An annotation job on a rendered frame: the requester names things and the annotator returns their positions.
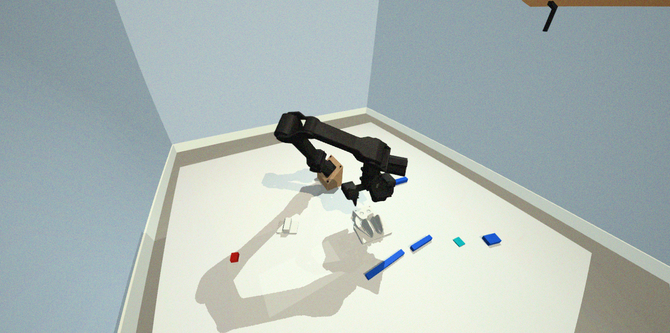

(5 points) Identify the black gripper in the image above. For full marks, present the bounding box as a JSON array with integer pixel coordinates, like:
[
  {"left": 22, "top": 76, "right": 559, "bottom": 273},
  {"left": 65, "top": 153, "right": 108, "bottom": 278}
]
[{"left": 341, "top": 167, "right": 396, "bottom": 206}]

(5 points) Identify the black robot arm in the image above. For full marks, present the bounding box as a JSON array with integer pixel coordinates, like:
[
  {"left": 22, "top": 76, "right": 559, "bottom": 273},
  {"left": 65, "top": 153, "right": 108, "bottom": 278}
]
[{"left": 274, "top": 111, "right": 408, "bottom": 202}]

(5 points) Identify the teal flat rectangular plate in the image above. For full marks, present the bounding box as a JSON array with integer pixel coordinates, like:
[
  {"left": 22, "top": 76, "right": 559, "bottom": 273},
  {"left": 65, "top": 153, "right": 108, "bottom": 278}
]
[{"left": 453, "top": 237, "right": 465, "bottom": 247}]

